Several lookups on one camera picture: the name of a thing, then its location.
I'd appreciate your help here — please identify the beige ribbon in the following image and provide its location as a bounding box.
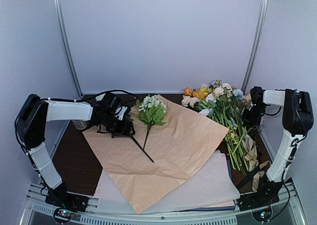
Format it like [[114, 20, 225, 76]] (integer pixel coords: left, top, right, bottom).
[[241, 137, 272, 192]]

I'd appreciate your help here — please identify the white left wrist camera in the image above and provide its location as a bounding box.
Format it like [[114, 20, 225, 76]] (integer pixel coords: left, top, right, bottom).
[[114, 106, 130, 120]]

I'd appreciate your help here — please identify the left aluminium frame post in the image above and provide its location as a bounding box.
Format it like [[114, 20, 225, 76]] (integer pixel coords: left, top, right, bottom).
[[53, 0, 83, 98]]

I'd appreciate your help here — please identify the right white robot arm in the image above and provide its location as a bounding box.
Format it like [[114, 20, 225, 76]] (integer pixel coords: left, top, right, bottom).
[[242, 86, 314, 183]]

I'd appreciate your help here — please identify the blue hydrangea bunch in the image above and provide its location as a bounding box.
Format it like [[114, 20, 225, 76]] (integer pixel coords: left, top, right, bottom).
[[107, 132, 154, 163]]

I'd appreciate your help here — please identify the peach wrapping paper sheet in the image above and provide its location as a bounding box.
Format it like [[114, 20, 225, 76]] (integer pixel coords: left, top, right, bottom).
[[83, 99, 228, 214]]

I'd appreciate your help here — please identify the right aluminium frame post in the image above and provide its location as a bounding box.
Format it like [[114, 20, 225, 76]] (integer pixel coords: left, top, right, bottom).
[[242, 0, 269, 93]]

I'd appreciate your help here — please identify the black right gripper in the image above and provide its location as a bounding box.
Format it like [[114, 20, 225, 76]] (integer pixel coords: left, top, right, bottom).
[[242, 104, 266, 127]]

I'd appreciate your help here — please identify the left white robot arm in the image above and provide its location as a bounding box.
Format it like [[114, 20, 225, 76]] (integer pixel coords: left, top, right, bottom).
[[14, 91, 135, 207]]

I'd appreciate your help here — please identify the stack of pastel paper sheets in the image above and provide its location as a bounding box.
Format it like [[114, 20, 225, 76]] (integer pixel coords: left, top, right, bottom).
[[94, 150, 240, 215]]

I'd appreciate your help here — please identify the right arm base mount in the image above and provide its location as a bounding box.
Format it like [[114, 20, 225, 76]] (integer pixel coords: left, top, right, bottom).
[[237, 193, 279, 224]]

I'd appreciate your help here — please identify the patterned mug with yellow inside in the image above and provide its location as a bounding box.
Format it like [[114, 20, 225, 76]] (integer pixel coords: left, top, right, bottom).
[[72, 120, 89, 131]]

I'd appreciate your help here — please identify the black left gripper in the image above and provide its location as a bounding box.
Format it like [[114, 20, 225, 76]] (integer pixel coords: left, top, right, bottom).
[[98, 113, 135, 136]]

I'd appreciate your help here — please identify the aluminium frame post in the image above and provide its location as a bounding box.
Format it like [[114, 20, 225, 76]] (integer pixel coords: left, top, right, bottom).
[[242, 0, 269, 93], [53, 0, 83, 98]]

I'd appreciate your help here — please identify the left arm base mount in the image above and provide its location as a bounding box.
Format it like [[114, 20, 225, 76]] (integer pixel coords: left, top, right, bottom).
[[45, 193, 89, 224]]

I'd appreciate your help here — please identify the front aluminium rail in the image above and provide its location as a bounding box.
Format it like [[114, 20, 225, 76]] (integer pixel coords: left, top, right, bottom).
[[18, 182, 307, 225]]

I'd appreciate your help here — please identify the white hydrangea green leaf bunch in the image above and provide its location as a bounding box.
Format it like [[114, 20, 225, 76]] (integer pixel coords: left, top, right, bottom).
[[136, 95, 167, 150]]

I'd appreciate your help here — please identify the pile of fake flowers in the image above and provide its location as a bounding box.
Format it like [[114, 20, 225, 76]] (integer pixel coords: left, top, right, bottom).
[[181, 80, 254, 176]]

